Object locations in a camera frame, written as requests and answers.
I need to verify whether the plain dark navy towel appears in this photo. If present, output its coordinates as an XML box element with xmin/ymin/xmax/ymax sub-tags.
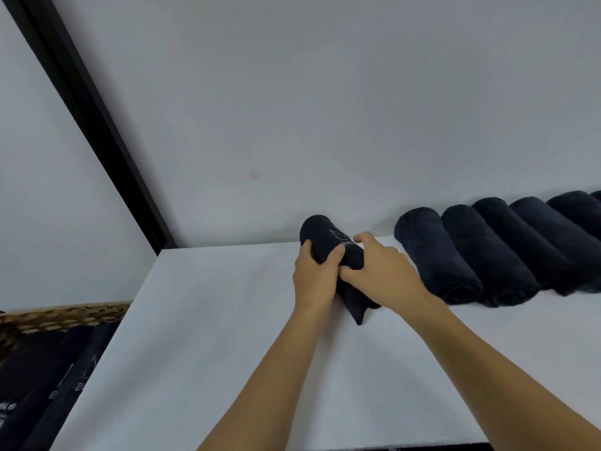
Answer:
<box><xmin>547</xmin><ymin>190</ymin><xmax>601</xmax><ymax>241</ymax></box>
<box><xmin>299</xmin><ymin>214</ymin><xmax>382</xmax><ymax>326</ymax></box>

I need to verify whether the person's right forearm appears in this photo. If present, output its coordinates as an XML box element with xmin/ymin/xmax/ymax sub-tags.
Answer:
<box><xmin>413</xmin><ymin>300</ymin><xmax>601</xmax><ymax>451</ymax></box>

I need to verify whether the person's right hand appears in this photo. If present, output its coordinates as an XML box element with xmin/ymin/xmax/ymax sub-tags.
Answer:
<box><xmin>337</xmin><ymin>232</ymin><xmax>444</xmax><ymax>324</ymax></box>

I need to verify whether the person's left forearm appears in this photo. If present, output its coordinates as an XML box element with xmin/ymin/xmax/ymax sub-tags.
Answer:
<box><xmin>197</xmin><ymin>307</ymin><xmax>339</xmax><ymax>451</ymax></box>

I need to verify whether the person's left hand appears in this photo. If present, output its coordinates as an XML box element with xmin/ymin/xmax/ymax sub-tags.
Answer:
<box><xmin>292</xmin><ymin>239</ymin><xmax>347</xmax><ymax>320</ymax></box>

